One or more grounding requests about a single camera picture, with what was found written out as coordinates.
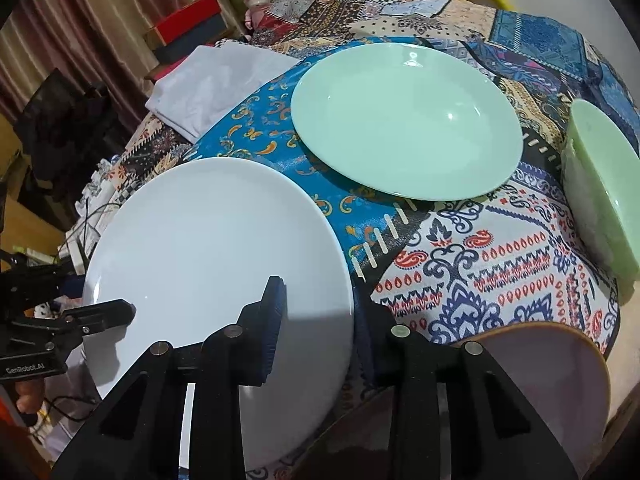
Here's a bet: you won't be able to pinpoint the wooden cabinet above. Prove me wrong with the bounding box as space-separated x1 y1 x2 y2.
0 110 66 261

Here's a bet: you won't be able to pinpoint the green plate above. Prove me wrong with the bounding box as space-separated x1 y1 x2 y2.
290 42 524 202

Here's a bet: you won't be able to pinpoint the red box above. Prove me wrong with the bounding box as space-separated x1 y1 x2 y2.
152 0 221 43

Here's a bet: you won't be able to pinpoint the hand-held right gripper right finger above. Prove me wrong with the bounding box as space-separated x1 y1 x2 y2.
352 305 581 480

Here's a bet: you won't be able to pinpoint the white folded cloth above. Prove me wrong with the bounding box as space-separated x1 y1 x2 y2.
145 40 301 143

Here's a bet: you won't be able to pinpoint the person's left hand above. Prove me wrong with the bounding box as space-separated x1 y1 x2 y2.
14 379 48 415

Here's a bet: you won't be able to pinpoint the patchwork tablecloth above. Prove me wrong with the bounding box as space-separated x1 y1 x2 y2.
75 0 640 480

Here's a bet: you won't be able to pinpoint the green bowl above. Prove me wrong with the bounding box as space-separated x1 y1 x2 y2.
560 98 640 281

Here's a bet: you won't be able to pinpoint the white plate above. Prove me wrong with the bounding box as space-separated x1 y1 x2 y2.
81 156 356 468

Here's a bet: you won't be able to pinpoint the white power strip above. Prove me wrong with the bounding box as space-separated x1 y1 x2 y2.
60 240 101 276

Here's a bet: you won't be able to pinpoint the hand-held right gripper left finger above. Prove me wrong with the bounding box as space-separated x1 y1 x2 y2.
50 276 287 480

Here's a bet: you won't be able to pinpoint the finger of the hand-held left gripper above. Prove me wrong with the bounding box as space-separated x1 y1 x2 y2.
30 299 137 348
0 252 71 296

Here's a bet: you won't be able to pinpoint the pink rabbit toy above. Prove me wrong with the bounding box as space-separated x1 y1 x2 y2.
243 0 273 31

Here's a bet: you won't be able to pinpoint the black bag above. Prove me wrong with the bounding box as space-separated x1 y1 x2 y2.
12 67 126 206

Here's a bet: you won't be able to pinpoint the black cable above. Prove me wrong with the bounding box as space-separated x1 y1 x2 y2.
75 195 126 261

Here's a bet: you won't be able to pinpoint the striped curtain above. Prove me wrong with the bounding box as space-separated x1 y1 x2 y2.
0 0 236 126

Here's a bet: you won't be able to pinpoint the white bowl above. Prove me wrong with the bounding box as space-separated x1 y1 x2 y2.
465 322 612 480

